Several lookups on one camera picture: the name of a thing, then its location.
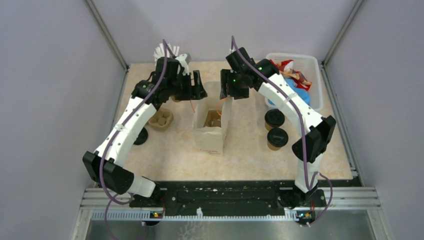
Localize cream paper takeout bag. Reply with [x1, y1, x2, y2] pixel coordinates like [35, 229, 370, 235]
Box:
[193, 81, 233, 155]

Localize brown paper coffee cup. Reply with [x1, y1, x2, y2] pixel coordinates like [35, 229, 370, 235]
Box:
[264, 122, 274, 131]

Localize black cup lid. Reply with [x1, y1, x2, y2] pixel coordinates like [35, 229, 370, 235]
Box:
[264, 109, 286, 128]
[267, 128, 289, 148]

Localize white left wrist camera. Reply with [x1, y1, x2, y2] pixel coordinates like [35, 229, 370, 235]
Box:
[176, 53, 192, 76]

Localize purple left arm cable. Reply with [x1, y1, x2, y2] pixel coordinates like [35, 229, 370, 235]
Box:
[99, 39, 176, 240]

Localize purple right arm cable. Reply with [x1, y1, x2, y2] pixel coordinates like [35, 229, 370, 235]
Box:
[230, 35, 334, 228]

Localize stack of black lids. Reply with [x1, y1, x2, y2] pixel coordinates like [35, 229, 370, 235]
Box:
[133, 127, 149, 146]

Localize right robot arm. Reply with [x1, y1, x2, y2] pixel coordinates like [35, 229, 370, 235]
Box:
[220, 46, 336, 206]

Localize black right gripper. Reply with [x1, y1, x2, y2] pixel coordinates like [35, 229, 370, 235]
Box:
[220, 69, 248, 101]

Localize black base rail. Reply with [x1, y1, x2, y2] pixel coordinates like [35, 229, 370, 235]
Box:
[129, 180, 332, 217]

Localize blue cartoon cloth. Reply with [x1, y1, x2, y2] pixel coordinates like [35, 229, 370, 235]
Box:
[264, 78, 311, 109]

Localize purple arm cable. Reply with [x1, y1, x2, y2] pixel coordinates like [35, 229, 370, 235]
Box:
[99, 39, 176, 240]
[230, 35, 334, 228]

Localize white wrapped straws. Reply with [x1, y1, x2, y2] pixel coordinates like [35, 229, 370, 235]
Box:
[153, 45, 180, 64]

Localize white plastic basket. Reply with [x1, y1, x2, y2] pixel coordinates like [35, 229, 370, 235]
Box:
[265, 53, 324, 112]

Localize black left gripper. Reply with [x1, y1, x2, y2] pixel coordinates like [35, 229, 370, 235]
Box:
[167, 70, 208, 101]

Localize brown pulp cup carrier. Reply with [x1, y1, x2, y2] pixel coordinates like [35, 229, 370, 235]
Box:
[147, 107, 174, 131]

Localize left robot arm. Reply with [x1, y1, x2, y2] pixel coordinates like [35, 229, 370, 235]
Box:
[82, 53, 207, 207]

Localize red patterned cloth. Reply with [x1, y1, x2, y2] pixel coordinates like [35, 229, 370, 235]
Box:
[270, 59, 312, 91]

